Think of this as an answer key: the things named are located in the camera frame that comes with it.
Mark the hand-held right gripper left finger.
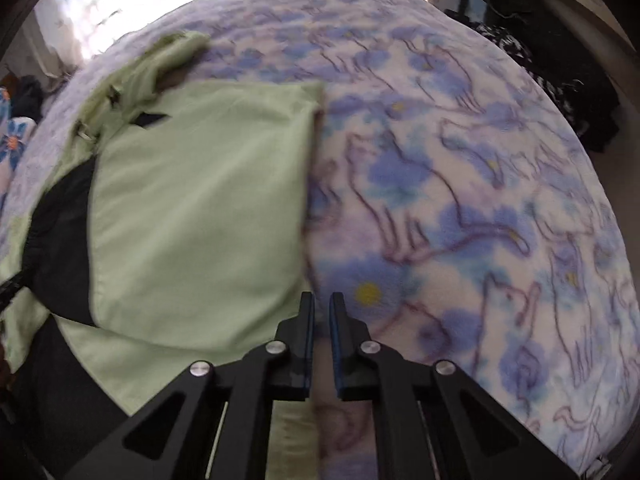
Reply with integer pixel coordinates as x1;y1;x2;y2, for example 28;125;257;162
65;291;317;480

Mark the blue flower print pillow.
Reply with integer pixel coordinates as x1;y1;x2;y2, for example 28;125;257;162
0;87;38;183

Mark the black white-patterned cloth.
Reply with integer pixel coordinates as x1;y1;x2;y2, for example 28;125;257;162
445;7;622;154

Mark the blue cat print blanket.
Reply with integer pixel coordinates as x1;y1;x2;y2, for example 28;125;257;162
0;0;628;480

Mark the dark clothes pile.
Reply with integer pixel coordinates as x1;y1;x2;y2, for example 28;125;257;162
10;75;47;122

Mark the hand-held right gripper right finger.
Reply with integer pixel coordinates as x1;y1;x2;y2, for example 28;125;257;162
329;291;581;480

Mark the pale leaf print curtain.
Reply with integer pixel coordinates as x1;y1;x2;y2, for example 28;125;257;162
35;0;241;70

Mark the green and black jacket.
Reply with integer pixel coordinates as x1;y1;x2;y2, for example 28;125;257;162
0;30;328;480

